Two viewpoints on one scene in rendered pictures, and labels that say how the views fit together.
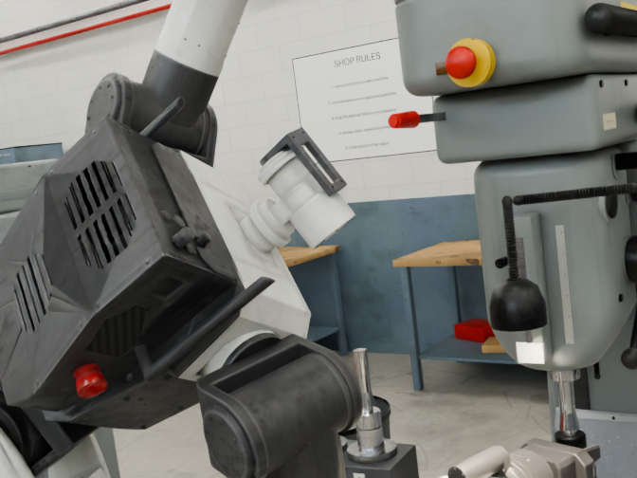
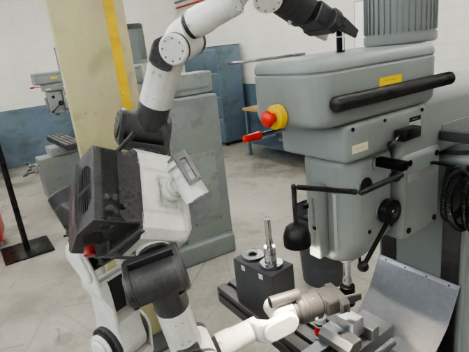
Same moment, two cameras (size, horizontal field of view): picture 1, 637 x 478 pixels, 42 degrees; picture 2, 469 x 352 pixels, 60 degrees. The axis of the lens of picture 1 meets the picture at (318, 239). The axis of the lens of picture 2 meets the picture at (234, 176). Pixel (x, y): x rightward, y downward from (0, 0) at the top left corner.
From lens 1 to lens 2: 55 cm
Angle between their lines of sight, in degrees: 24
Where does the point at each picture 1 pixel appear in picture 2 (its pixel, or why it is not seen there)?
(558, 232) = (333, 198)
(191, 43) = (150, 98)
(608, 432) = (400, 273)
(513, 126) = (311, 142)
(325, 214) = (188, 193)
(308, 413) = (159, 286)
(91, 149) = (86, 159)
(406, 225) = not seen: hidden behind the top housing
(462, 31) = (275, 99)
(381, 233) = not seen: hidden behind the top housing
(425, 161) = not seen: hidden behind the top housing
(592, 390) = (397, 251)
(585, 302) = (344, 233)
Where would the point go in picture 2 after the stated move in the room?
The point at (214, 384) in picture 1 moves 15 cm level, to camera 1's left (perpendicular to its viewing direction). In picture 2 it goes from (128, 265) to (79, 260)
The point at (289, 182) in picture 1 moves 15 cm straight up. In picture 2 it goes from (175, 175) to (166, 116)
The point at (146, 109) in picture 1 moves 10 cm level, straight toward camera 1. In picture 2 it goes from (132, 126) to (117, 134)
